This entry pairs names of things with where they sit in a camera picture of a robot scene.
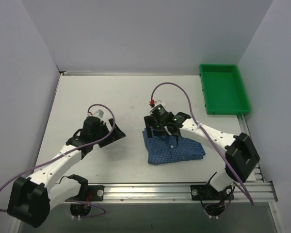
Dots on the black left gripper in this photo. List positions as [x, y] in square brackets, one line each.
[110, 135]

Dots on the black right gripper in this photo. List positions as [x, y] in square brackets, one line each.
[152, 125]

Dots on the blue checkered long sleeve shirt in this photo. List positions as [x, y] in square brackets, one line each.
[172, 149]

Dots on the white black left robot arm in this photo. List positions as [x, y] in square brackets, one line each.
[33, 198]

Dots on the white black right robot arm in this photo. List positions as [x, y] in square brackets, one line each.
[237, 151]

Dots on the green plastic bin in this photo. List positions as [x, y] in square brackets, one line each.
[223, 90]

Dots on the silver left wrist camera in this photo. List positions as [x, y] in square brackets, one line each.
[98, 114]

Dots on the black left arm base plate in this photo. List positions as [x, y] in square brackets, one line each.
[89, 193]

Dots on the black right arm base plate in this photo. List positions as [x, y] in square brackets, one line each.
[205, 192]

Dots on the aluminium front frame rail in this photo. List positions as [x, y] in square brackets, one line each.
[135, 193]

